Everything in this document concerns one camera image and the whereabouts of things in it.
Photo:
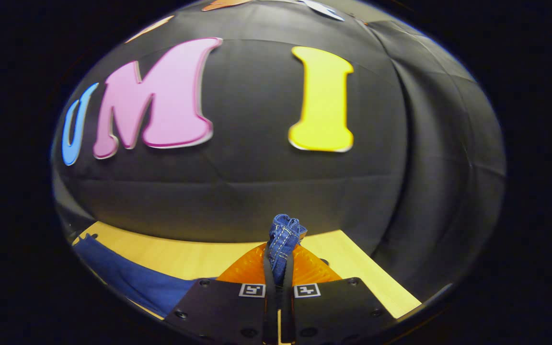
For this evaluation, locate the black backdrop cloth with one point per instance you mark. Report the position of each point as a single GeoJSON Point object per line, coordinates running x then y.
{"type": "Point", "coordinates": [257, 191]}

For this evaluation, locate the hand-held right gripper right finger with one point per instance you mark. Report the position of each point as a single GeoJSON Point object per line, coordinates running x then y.
{"type": "Point", "coordinates": [288, 316]}

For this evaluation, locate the blue denim jeans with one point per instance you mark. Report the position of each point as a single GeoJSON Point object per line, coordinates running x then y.
{"type": "Point", "coordinates": [137, 282]}

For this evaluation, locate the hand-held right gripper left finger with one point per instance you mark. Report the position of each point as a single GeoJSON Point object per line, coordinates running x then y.
{"type": "Point", "coordinates": [270, 316]}

